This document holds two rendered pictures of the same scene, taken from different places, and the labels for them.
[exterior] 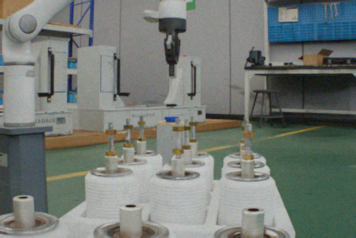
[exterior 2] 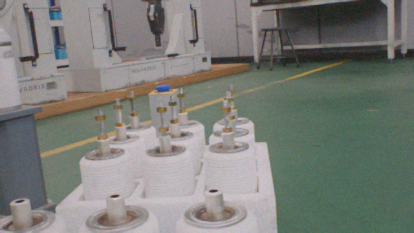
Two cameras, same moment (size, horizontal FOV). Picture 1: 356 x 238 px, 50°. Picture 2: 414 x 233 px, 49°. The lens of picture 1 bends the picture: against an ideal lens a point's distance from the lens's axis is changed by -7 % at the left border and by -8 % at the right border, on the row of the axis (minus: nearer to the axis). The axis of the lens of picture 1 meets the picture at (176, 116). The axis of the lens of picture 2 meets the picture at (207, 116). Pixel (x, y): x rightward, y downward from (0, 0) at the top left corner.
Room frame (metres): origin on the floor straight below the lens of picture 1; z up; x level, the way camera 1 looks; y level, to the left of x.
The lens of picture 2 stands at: (-0.13, -0.05, 0.46)
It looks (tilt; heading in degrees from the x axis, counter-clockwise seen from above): 10 degrees down; 358
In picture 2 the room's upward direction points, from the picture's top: 5 degrees counter-clockwise
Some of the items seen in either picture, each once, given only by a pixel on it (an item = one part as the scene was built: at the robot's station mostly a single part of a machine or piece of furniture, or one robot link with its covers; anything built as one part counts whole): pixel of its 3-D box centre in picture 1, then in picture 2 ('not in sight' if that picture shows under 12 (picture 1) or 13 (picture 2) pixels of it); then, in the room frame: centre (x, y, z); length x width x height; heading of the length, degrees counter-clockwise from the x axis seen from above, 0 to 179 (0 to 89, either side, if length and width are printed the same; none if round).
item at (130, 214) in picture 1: (130, 221); (116, 209); (0.39, 0.04, 0.26); 0.02 x 0.02 x 0.03
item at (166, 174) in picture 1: (178, 175); (165, 151); (0.69, 0.00, 0.25); 0.08 x 0.08 x 0.01
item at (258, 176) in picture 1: (247, 176); (228, 147); (0.68, -0.12, 0.25); 0.08 x 0.08 x 0.01
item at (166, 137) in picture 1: (171, 180); (169, 147); (1.11, 0.01, 0.16); 0.07 x 0.07 x 0.31; 82
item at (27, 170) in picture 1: (21, 177); (12, 162); (1.12, 0.45, 0.15); 0.15 x 0.15 x 0.30; 53
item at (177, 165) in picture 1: (178, 167); (165, 144); (0.69, 0.00, 0.26); 0.02 x 0.02 x 0.03
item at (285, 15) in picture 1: (288, 14); not in sight; (5.60, -1.57, 1.54); 0.32 x 0.02 x 0.25; 53
